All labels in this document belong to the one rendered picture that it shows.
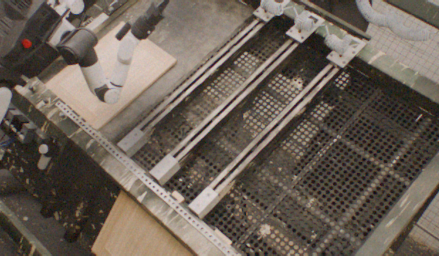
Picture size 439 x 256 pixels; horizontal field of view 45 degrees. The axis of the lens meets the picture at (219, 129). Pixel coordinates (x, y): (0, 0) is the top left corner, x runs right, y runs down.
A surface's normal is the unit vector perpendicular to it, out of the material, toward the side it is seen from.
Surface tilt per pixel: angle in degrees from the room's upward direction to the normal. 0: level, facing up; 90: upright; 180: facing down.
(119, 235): 90
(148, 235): 90
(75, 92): 51
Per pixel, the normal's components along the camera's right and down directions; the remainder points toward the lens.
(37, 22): 0.73, 0.55
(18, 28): -0.43, -0.11
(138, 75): -0.10, -0.52
